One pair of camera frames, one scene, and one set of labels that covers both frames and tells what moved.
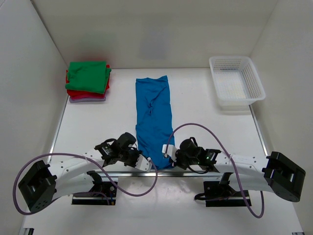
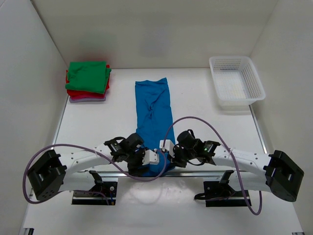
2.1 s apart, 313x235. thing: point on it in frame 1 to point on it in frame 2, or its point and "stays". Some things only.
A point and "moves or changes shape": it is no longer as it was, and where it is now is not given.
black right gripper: x=177 y=163 to x=175 y=161
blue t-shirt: x=154 y=124 moves or changes shape
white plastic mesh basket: x=236 y=82 stays
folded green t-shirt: x=90 y=76 stays
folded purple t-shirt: x=87 y=100 stays
